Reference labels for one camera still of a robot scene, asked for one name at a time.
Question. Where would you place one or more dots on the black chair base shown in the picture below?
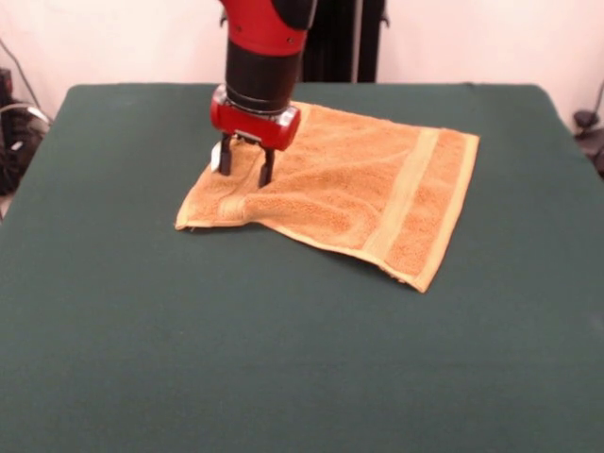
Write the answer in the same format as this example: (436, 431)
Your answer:
(19, 151)
(590, 137)

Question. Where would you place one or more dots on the dark green table cloth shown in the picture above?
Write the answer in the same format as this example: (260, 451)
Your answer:
(141, 330)

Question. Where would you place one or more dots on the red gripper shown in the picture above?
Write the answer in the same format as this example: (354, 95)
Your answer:
(250, 125)

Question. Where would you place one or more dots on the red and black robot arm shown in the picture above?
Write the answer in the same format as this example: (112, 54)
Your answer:
(264, 47)

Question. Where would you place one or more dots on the orange terry towel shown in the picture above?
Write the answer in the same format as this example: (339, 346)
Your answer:
(340, 189)

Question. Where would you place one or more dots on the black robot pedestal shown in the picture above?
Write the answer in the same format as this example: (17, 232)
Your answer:
(340, 47)

